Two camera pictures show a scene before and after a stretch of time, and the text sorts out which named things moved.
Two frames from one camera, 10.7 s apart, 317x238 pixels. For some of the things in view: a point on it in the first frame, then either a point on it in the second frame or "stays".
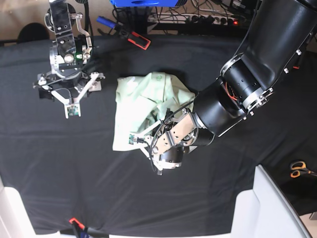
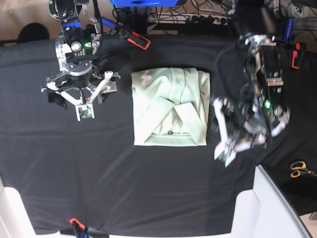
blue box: x=143 y=3 stays
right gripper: x=175 y=135 to x=250 y=125
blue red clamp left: x=134 y=38 stays
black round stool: x=33 y=31 stays
